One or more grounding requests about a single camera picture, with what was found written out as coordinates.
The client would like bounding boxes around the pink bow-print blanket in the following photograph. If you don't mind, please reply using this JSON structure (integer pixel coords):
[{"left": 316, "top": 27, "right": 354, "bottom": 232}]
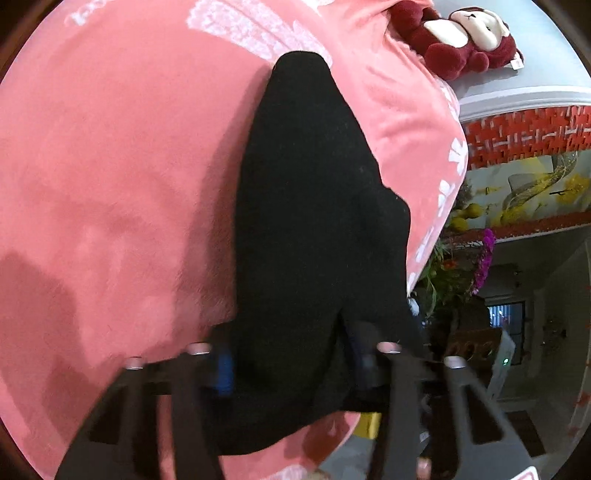
[{"left": 1, "top": 1, "right": 468, "bottom": 479}]

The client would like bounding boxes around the black garment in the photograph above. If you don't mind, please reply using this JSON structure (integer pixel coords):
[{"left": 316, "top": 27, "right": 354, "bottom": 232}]
[{"left": 207, "top": 52, "right": 423, "bottom": 456}]

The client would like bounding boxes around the potted flower plant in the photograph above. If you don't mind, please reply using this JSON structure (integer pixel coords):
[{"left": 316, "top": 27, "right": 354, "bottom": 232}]
[{"left": 413, "top": 229, "right": 496, "bottom": 318}]

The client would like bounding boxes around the red and white plush bear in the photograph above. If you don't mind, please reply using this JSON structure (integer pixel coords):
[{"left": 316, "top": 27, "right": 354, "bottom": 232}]
[{"left": 390, "top": 1, "right": 524, "bottom": 81}]

